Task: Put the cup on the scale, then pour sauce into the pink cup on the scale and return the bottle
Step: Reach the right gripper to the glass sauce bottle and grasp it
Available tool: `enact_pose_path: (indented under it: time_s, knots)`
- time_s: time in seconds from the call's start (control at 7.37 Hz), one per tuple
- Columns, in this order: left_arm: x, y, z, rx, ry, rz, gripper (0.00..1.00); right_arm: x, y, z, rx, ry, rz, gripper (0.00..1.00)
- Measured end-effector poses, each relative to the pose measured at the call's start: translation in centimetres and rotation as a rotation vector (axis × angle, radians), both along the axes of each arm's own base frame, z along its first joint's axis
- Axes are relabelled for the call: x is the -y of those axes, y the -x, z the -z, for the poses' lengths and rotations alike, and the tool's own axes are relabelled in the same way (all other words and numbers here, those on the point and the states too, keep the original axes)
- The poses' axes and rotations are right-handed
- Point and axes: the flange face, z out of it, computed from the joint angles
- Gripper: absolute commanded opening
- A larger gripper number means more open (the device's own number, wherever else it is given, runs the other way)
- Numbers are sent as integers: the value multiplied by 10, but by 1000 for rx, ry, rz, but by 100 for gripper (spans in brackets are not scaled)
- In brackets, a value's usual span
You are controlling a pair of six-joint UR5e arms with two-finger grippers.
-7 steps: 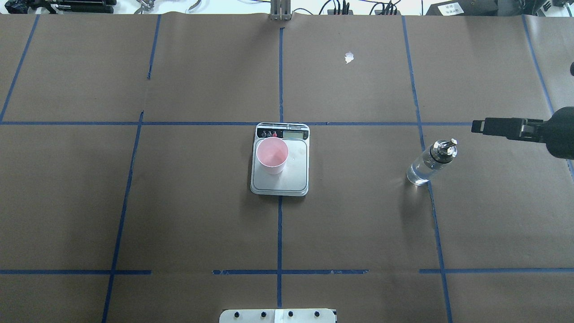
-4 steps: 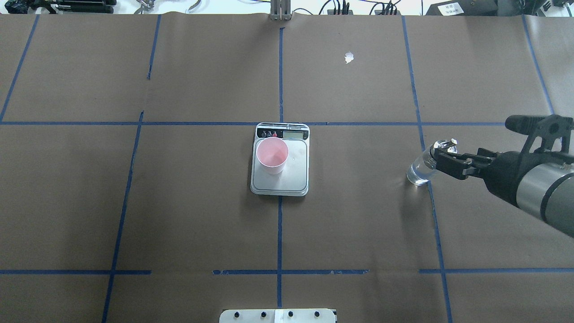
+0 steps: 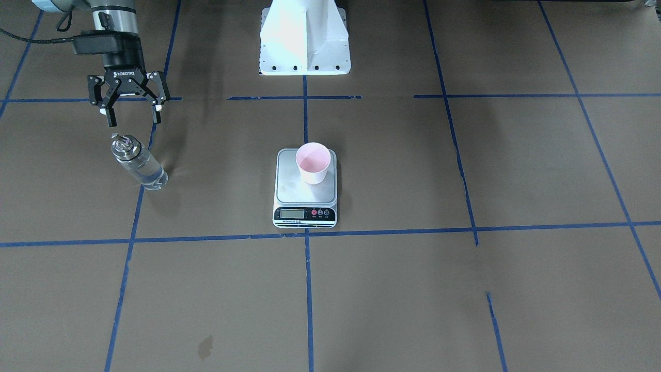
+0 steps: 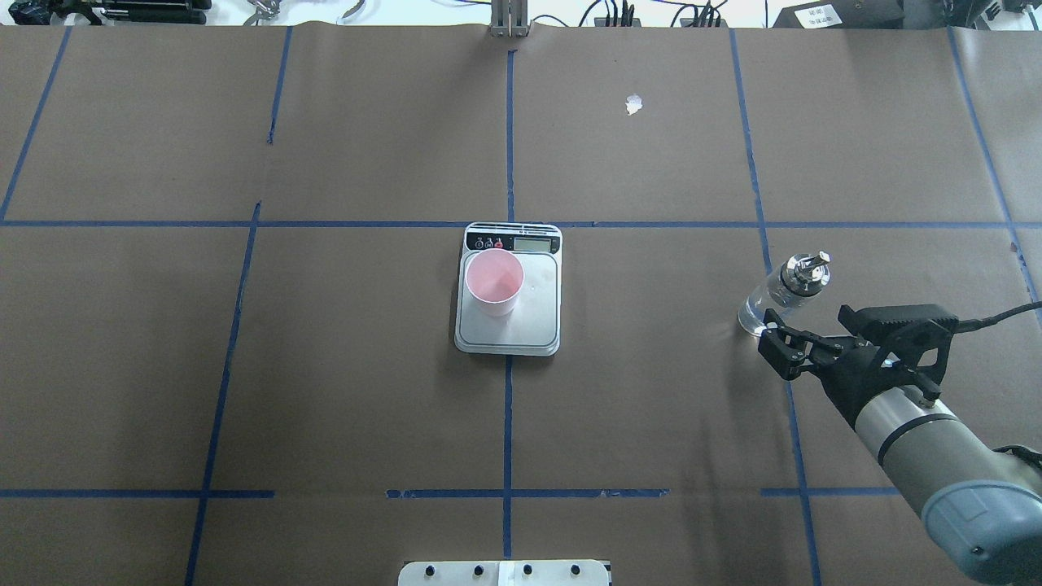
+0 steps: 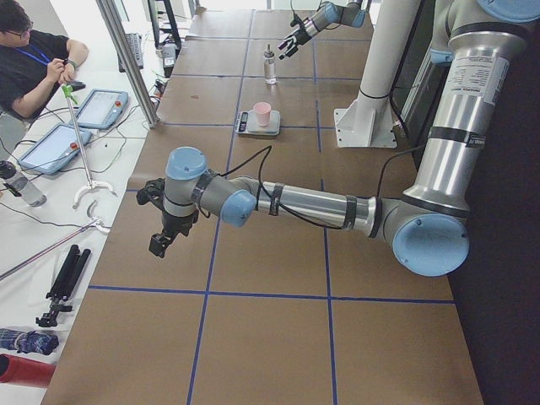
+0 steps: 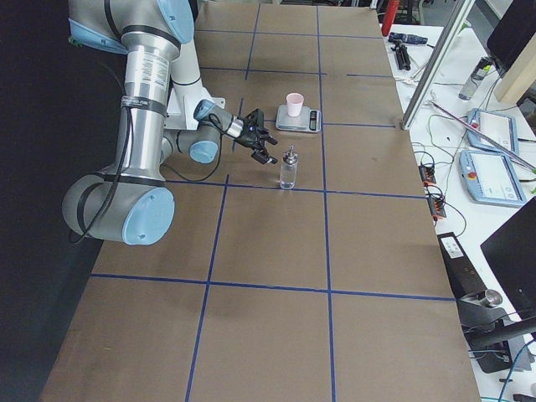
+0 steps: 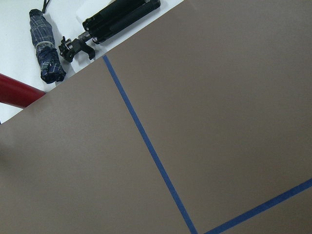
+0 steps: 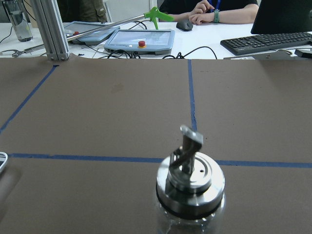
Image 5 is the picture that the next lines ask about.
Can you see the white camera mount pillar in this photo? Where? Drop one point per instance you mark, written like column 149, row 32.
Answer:
column 367, row 122

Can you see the black folded tripod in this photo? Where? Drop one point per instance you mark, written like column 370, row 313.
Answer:
column 64, row 285

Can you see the near blue teach pendant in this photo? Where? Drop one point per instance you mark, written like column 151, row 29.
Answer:
column 51, row 153

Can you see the grey kitchen scale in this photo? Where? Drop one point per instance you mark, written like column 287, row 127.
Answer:
column 246, row 124

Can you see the black keyboard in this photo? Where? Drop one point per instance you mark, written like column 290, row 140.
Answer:
column 134, row 41

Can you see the silver reacher grabber tool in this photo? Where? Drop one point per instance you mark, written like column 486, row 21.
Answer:
column 91, row 183

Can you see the clear glass sauce bottle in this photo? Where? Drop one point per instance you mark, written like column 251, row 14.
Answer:
column 269, row 66

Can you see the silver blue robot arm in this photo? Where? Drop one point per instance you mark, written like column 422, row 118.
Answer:
column 425, row 226
column 352, row 15

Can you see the pink plastic cup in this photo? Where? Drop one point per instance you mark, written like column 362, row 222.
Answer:
column 262, row 112

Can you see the far blue teach pendant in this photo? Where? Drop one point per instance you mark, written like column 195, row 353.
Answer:
column 102, row 108

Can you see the seated person in black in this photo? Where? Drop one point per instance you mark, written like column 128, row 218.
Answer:
column 34, row 64

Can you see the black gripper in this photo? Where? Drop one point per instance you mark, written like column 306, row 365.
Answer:
column 297, row 37
column 174, row 220

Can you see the red cylinder bottle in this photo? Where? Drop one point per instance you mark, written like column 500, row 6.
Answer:
column 20, row 371

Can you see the aluminium frame post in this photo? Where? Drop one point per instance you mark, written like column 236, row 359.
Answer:
column 114, row 25

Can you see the blue teach pendant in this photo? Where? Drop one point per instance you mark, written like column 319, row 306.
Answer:
column 102, row 108
column 51, row 153

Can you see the blue folded umbrella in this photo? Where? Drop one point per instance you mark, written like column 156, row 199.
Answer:
column 28, row 342

